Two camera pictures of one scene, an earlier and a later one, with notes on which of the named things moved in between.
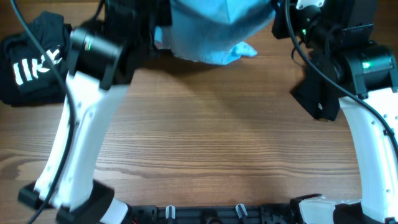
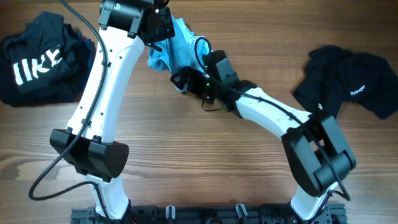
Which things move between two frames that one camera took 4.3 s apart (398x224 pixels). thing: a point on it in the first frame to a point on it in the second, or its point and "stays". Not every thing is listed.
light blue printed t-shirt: [213, 31] to [183, 49]
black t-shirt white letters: [27, 76] stays
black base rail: [279, 213] stays
